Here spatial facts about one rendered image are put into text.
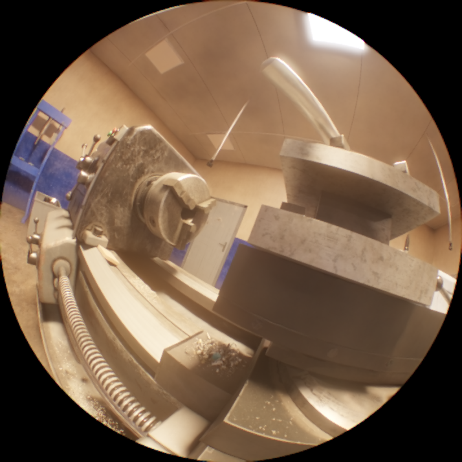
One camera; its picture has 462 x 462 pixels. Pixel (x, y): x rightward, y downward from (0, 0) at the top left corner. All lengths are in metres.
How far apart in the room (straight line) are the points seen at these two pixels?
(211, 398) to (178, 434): 0.07
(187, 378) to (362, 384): 0.19
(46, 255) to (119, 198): 0.35
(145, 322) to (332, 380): 0.28
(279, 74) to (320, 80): 2.39
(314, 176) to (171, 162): 0.63
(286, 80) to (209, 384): 0.31
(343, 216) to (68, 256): 0.71
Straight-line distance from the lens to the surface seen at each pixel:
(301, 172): 0.15
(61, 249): 0.64
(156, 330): 0.30
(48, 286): 0.71
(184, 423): 0.25
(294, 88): 0.16
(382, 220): 0.18
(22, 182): 3.98
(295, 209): 0.16
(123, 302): 0.35
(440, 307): 0.57
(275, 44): 2.47
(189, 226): 0.51
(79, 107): 4.08
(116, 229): 0.63
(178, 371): 0.22
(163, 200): 0.46
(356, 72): 2.50
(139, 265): 0.91
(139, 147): 0.63
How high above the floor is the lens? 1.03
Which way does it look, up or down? 6 degrees up
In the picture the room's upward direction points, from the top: 23 degrees clockwise
